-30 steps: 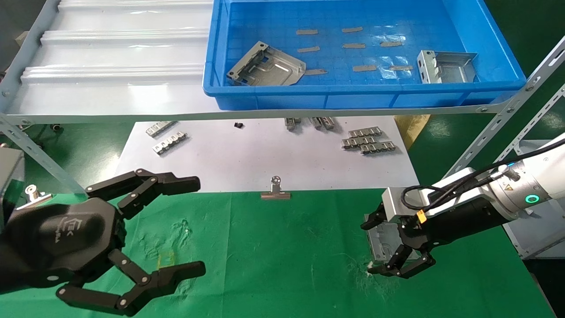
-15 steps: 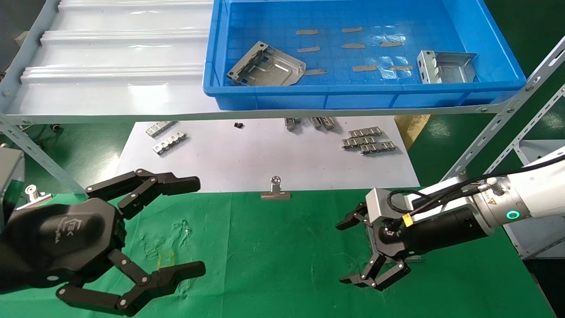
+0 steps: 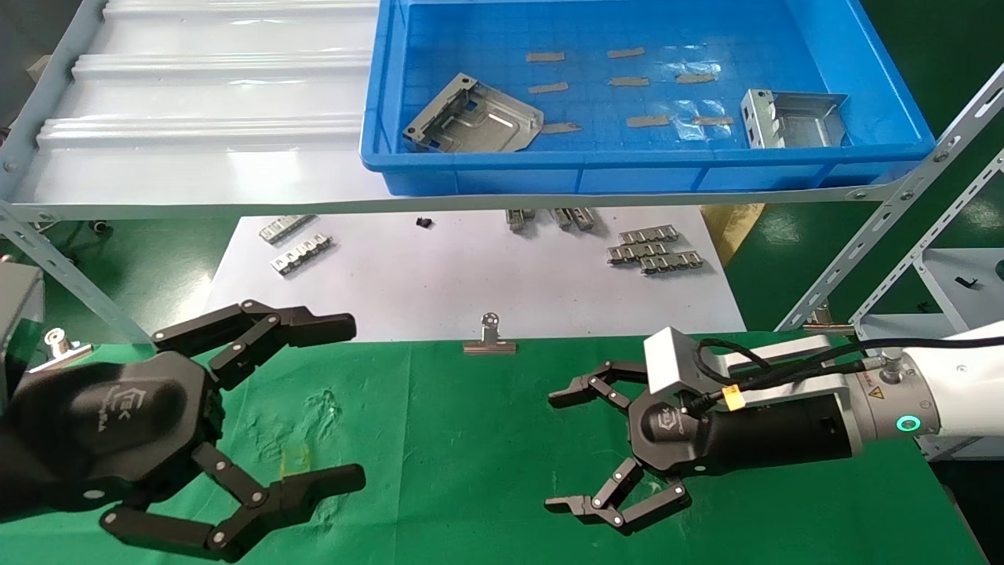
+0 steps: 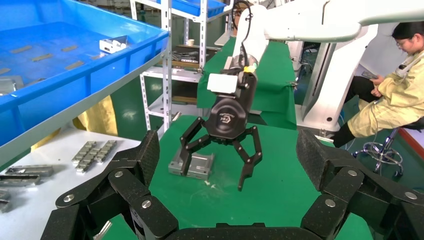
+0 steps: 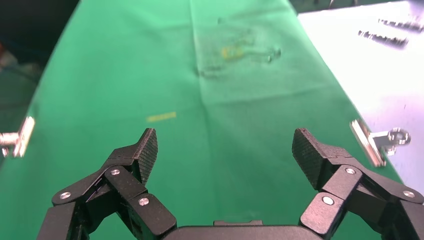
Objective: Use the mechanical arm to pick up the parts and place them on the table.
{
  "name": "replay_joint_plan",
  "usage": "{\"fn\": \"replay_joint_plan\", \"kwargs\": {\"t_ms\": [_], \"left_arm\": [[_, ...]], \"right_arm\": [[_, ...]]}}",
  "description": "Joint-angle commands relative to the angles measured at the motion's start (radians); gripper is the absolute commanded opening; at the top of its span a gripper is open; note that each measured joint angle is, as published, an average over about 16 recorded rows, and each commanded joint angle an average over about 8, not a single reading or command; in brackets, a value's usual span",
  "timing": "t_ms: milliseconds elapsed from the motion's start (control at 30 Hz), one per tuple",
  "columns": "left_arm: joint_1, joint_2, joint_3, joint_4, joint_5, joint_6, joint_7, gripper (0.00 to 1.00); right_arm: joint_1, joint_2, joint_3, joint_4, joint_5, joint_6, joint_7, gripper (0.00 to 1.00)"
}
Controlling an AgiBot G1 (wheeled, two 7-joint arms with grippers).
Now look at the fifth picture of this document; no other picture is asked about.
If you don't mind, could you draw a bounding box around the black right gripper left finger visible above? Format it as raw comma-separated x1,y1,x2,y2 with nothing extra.
36,127,178,240

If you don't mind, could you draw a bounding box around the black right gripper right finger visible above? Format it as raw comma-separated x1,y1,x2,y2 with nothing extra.
291,127,424,240

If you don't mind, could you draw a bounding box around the silver binder clip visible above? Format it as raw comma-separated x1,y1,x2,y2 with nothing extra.
0,115,36,159
349,118,412,168

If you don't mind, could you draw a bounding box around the yellow tape strip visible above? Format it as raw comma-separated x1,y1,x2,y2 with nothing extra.
145,111,178,123

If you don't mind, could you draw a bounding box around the green table cloth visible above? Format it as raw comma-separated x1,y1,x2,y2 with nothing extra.
0,0,403,240

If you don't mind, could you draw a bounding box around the notched grey metal rail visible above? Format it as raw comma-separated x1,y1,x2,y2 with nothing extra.
377,17,424,34
357,29,409,50

